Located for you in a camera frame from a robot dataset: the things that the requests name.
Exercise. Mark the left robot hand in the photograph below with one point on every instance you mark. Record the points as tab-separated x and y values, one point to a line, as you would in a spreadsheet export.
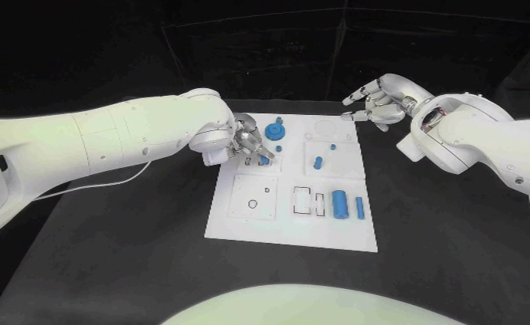
247	138

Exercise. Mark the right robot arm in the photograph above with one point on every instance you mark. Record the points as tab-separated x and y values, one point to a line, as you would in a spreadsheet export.
466	135

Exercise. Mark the blue gear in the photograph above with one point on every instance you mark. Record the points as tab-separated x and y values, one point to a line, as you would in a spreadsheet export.
272	131

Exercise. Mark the short blue cylinder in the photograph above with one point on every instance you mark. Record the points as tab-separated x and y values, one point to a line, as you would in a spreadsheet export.
316	163

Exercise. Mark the blue plug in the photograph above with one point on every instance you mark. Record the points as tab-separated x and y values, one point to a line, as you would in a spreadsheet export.
263	161

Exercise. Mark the thick blue cylinder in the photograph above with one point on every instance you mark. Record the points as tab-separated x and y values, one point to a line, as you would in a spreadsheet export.
340	204

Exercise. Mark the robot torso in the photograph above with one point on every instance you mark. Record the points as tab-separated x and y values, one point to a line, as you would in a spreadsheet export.
305	307

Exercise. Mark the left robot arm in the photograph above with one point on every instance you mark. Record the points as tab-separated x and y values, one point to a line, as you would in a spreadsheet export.
123	135

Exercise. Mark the white task board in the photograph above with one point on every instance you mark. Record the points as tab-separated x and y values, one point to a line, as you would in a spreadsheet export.
289	230

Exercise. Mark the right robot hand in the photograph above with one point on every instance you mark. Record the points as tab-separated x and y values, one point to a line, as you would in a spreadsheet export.
393	92

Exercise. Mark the thin long blue cylinder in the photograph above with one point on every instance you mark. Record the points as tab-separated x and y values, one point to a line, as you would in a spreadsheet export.
360	208

